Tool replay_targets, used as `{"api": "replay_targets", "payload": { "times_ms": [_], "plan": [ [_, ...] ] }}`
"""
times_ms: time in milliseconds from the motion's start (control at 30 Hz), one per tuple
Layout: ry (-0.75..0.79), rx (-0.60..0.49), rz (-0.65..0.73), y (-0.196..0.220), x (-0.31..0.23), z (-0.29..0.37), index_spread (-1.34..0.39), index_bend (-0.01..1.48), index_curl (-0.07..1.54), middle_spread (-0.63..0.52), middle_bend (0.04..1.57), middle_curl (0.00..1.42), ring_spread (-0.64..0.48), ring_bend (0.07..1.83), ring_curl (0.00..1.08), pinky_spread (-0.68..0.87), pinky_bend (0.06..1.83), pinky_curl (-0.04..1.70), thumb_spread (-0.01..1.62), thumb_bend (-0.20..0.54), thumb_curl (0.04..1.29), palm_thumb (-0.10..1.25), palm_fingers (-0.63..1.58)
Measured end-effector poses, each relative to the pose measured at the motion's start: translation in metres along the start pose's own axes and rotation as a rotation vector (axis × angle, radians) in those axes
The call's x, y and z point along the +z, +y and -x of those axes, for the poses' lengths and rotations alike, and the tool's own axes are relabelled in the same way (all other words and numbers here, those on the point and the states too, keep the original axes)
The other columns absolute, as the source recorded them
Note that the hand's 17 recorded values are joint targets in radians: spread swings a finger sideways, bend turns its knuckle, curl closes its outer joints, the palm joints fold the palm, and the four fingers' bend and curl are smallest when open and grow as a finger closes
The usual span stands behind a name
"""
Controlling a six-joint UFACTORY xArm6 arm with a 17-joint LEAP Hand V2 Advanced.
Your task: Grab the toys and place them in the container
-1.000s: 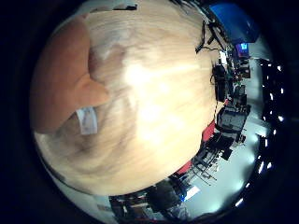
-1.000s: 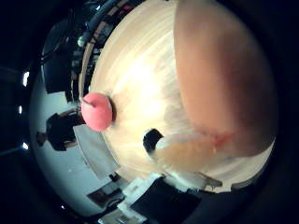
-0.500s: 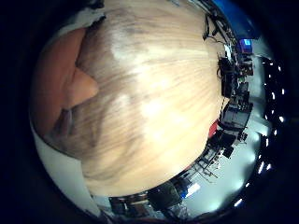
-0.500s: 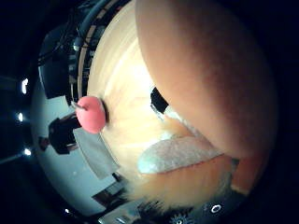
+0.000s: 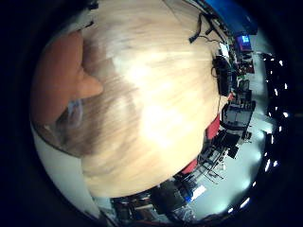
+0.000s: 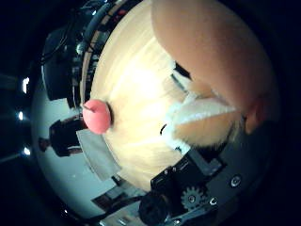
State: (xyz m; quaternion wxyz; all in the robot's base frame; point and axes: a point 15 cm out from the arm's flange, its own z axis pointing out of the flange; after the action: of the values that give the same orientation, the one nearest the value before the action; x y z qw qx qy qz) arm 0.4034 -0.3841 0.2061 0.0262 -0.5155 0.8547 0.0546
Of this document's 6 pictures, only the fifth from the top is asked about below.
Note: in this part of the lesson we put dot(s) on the red panel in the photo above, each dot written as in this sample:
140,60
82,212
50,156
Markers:
213,126

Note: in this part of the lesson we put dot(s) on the black device box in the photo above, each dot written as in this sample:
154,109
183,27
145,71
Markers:
223,75

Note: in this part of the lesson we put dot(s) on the lit blue screen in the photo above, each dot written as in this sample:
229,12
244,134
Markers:
245,40

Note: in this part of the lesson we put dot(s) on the blue panel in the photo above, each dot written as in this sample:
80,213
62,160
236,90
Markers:
232,15

